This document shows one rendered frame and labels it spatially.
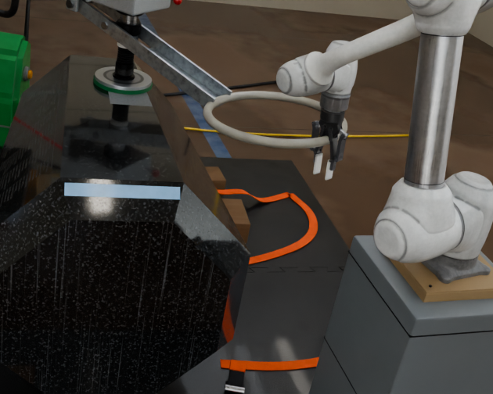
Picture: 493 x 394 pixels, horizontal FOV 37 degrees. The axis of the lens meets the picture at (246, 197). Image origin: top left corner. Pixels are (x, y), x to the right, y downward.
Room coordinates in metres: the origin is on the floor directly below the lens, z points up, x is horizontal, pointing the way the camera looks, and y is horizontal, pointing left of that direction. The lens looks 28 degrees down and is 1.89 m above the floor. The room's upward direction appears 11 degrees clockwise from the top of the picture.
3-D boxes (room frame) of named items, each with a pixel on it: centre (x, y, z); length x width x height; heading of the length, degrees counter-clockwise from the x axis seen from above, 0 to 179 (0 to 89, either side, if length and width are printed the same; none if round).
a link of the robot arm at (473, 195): (1.80, -0.59, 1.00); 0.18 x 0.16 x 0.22; 134
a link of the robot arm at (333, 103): (2.17, -0.21, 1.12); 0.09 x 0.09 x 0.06
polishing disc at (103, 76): (2.59, 0.54, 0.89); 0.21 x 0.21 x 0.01
